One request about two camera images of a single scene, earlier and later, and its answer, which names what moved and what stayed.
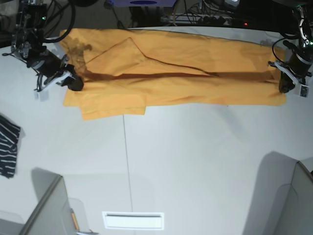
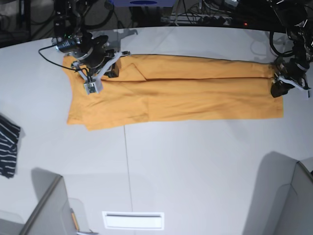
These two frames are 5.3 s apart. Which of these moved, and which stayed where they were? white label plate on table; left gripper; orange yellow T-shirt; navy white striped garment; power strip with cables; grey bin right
Moved: left gripper; orange yellow T-shirt
Stayed: navy white striped garment; grey bin right; white label plate on table; power strip with cables
